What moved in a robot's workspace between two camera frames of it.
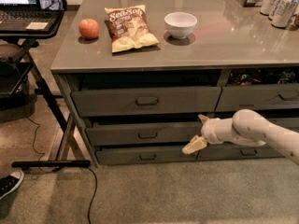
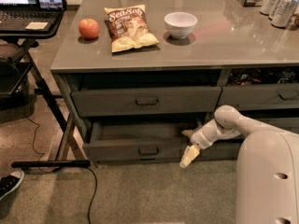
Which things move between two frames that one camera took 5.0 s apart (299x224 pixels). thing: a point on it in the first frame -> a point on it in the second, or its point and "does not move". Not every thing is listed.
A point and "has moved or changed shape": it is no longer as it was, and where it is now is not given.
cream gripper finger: [203, 119] -> [188, 133]
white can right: [283, 10] does not move
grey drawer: [145, 133] has moved or changed shape
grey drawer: [120, 101] does not move
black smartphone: [48, 2] does not move
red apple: [89, 28] does not move
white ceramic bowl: [179, 23] does not move
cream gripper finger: [196, 143] -> [191, 153]
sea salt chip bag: [130, 27] does not move
